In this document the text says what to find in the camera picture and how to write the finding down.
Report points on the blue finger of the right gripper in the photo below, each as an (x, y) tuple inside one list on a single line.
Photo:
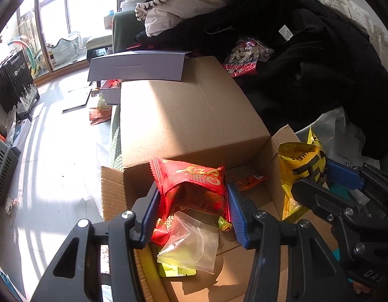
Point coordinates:
[(365, 183), (328, 206)]

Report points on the brown cardboard box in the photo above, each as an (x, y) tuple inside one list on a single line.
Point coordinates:
[(204, 119)]

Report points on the yellow black snack packet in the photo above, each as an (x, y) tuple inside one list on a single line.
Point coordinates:
[(299, 160)]

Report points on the black radiator heater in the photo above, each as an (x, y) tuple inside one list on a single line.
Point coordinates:
[(17, 88)]

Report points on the grey slotted plastic crate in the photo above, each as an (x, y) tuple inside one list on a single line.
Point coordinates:
[(8, 163)]

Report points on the white plastic shopping bag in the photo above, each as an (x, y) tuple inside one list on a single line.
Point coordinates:
[(342, 142)]

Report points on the red orange snack wrapper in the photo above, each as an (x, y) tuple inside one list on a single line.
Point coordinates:
[(249, 182)]

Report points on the clear plastic zip bag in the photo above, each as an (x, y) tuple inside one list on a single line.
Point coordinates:
[(192, 244)]

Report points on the yellow green snack packet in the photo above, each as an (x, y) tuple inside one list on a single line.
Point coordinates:
[(166, 270)]

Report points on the green sofa armrest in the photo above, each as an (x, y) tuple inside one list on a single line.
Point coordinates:
[(125, 28)]

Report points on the white quilted jacket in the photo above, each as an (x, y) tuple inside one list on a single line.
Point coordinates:
[(364, 21)]

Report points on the red snack packet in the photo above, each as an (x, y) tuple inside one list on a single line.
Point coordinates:
[(184, 185)]

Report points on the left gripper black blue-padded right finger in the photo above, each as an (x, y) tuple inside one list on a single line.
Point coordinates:
[(313, 272)]

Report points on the yellow wrapped lollipop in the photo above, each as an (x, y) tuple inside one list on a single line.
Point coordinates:
[(224, 224)]

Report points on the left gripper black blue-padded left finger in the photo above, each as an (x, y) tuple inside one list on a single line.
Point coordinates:
[(100, 254)]

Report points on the black clothing pile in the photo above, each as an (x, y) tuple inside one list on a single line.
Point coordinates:
[(319, 62)]

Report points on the teal mat with black letters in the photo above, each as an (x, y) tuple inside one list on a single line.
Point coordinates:
[(337, 254)]

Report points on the purple flat box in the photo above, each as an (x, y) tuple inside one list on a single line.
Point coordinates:
[(138, 65)]

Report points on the red snack bag on sofa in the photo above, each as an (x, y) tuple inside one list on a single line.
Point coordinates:
[(243, 59)]

